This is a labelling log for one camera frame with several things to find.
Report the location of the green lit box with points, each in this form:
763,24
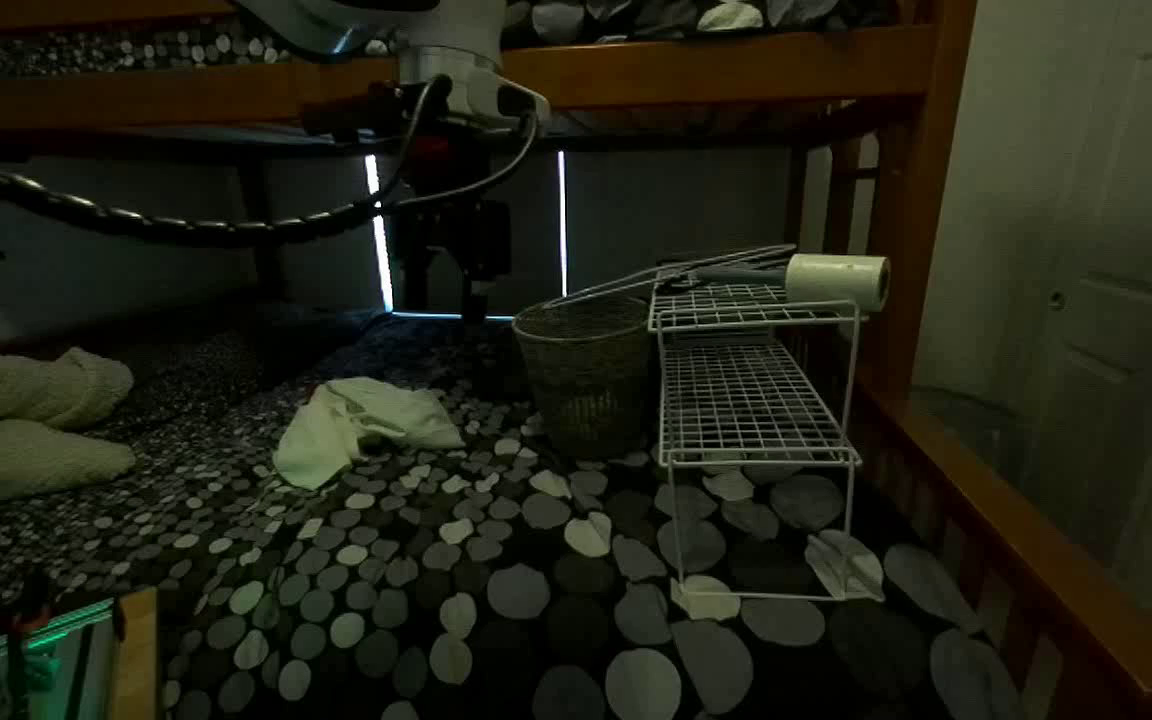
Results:
49,660

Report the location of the white rolled towel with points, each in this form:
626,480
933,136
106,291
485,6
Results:
842,280

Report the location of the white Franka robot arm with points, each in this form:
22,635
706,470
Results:
451,40

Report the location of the black dotted bedspread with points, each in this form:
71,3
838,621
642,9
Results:
499,573

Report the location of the dotted bedding on bunk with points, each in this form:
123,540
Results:
680,16

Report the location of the white crumpled cloth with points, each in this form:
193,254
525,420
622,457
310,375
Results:
351,420

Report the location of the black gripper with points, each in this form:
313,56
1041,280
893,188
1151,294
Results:
459,215

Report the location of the dark window blind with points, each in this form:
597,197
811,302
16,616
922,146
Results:
677,205

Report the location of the small wooden board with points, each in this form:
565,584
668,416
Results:
136,660

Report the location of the white panel door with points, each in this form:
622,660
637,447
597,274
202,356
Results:
1111,294

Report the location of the woven grey basket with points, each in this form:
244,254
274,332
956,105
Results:
588,383

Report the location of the wooden bunk bed frame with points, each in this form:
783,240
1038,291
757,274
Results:
922,202

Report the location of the white coat hanger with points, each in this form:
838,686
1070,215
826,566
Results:
680,271

